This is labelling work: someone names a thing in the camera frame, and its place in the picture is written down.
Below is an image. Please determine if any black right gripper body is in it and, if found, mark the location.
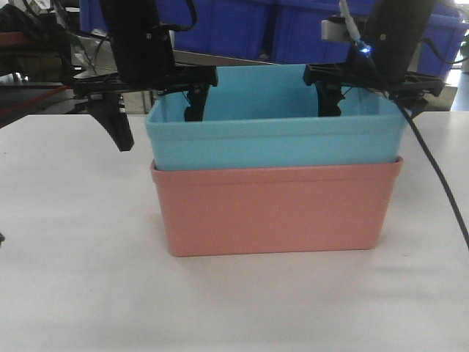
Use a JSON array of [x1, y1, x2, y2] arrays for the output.
[[303, 63, 445, 98]]

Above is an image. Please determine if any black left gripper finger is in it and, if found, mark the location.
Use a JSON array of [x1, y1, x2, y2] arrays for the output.
[[184, 84, 210, 122], [87, 92, 134, 152]]

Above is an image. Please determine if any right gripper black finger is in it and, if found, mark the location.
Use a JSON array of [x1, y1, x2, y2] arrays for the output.
[[315, 82, 345, 117], [399, 96, 425, 119]]

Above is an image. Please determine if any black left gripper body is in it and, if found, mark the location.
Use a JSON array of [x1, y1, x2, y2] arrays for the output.
[[72, 23, 218, 96]]

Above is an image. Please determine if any light blue plastic box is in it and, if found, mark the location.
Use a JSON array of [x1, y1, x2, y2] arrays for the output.
[[145, 65, 407, 171]]

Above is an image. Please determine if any pink plastic box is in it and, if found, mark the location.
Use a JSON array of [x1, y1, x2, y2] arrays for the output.
[[151, 158, 403, 257]]

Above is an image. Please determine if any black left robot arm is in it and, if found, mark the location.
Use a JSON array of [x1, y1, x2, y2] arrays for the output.
[[71, 1, 218, 152]]

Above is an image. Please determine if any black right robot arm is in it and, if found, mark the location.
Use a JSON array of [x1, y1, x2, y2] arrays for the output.
[[303, 1, 444, 119]]

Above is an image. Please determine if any stainless steel shelf rack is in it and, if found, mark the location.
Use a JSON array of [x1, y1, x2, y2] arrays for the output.
[[73, 36, 269, 97]]

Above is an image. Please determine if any blue storage bin right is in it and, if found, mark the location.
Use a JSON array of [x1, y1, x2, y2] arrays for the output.
[[417, 1, 468, 79]]

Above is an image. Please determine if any blue storage bin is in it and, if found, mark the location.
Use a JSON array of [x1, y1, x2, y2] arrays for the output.
[[417, 1, 468, 79], [171, 0, 274, 62], [273, 0, 367, 66]]

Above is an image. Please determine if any green potted plant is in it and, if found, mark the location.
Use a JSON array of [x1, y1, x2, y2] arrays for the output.
[[459, 34, 469, 73]]

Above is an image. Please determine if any blue storage bin middle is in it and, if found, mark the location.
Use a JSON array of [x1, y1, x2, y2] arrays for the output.
[[273, 0, 367, 66]]

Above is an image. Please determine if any dark desk with red edge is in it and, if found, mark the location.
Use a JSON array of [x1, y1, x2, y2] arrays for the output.
[[1, 32, 73, 128]]

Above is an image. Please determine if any blue storage bin left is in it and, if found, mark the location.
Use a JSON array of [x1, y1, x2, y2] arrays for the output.
[[171, 0, 274, 62]]

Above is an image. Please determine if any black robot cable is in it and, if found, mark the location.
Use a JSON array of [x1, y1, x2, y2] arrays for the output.
[[339, 0, 469, 250]]

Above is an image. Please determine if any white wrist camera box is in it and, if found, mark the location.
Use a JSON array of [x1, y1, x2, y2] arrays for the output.
[[321, 17, 361, 42]]

